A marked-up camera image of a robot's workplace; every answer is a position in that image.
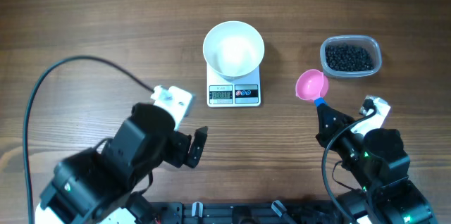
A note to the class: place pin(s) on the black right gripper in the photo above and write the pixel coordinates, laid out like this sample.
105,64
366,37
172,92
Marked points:
328,131

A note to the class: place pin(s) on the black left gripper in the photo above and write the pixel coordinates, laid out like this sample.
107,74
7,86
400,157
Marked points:
182,142

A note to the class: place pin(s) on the pink scoop with blue handle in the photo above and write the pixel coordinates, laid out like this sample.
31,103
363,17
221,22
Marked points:
312,86

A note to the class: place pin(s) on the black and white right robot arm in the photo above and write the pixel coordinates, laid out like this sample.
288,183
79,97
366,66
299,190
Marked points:
377,160

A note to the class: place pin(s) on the white digital kitchen scale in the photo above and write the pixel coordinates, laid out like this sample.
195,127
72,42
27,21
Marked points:
233,93

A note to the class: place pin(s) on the white bowl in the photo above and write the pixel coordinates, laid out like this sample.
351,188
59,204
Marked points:
233,49

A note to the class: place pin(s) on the black beans pile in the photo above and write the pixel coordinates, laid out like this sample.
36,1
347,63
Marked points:
348,58

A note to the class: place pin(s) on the clear plastic container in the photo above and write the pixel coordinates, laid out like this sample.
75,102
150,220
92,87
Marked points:
368,43

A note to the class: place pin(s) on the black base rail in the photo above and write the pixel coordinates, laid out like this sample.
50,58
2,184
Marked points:
302,212

